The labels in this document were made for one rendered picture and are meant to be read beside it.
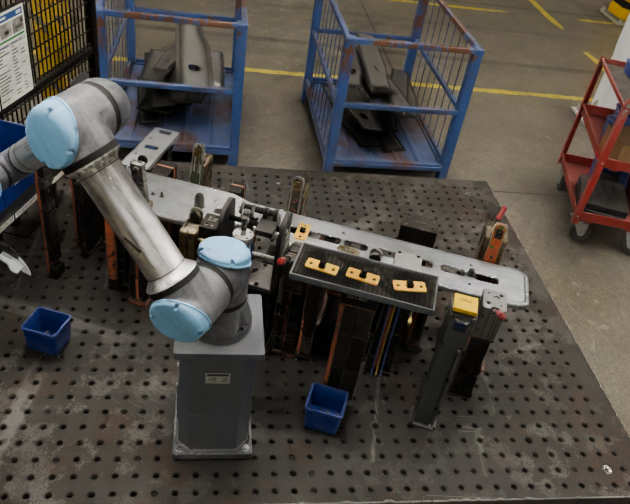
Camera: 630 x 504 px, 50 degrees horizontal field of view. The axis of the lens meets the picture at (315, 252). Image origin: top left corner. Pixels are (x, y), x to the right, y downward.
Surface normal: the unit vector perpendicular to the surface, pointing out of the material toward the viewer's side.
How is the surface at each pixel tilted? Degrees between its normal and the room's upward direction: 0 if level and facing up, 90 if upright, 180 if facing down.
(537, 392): 0
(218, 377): 90
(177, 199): 0
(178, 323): 96
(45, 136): 84
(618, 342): 0
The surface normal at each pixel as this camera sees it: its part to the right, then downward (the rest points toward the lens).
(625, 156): -0.01, 0.62
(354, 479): 0.14, -0.78
